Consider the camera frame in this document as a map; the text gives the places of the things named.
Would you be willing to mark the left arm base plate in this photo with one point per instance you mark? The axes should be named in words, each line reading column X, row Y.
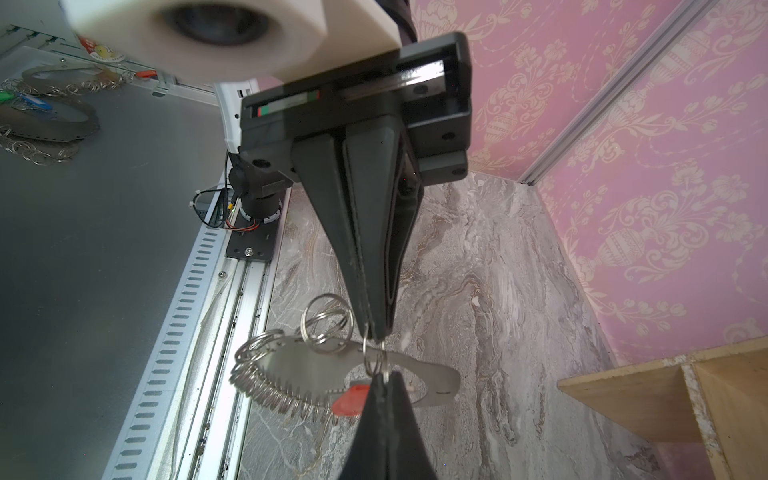
column 252, row 239

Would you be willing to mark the spare key ring plates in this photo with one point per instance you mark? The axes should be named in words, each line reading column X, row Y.
column 43, row 115

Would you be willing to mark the red capped key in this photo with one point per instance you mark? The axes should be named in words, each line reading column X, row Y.
column 352, row 401

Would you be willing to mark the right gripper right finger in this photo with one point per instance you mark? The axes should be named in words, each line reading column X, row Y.
column 406, row 456

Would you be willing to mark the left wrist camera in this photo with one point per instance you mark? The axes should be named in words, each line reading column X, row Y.
column 227, row 41

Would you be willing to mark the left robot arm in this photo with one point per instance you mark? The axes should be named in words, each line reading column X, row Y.
column 365, row 140

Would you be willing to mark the wooden two-tier shelf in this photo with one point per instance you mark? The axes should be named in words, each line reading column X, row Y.
column 715, row 397

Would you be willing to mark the metal key ring plate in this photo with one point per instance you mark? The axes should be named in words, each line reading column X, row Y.
column 304, row 373

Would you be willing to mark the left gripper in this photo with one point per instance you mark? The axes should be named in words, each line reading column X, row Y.
column 414, row 111

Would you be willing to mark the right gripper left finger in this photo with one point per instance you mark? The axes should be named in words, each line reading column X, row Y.
column 367, row 455

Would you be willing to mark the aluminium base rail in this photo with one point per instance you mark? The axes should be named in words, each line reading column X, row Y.
column 183, row 416

